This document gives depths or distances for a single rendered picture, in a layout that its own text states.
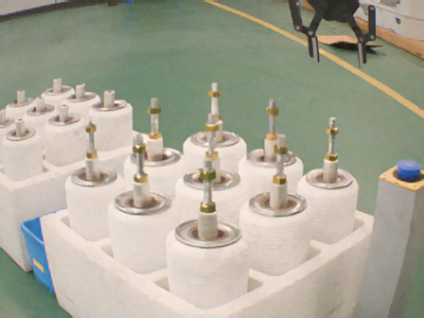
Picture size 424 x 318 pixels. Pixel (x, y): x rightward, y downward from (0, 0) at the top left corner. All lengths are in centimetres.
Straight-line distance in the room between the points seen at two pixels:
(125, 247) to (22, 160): 38
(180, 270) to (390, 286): 29
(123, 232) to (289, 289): 22
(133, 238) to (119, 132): 48
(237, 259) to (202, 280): 5
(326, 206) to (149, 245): 24
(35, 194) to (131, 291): 40
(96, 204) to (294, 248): 28
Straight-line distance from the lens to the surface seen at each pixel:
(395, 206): 78
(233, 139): 108
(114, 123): 127
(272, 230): 82
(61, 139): 121
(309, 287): 85
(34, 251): 111
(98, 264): 86
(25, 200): 114
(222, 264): 75
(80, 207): 92
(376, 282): 84
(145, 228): 82
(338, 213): 91
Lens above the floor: 59
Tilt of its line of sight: 20 degrees down
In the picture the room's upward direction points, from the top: straight up
